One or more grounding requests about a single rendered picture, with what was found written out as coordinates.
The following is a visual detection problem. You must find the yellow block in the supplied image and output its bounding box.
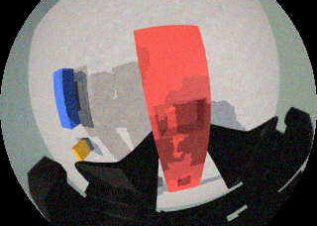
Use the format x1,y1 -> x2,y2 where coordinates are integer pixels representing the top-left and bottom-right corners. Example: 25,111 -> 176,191
71,140 -> 91,162

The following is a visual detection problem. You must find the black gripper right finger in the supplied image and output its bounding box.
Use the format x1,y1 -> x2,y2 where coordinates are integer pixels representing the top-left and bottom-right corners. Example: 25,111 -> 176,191
207,115 -> 278,189

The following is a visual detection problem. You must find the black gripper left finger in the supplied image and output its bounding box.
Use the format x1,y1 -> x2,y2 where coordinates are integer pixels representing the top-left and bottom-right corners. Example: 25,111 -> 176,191
74,131 -> 159,210

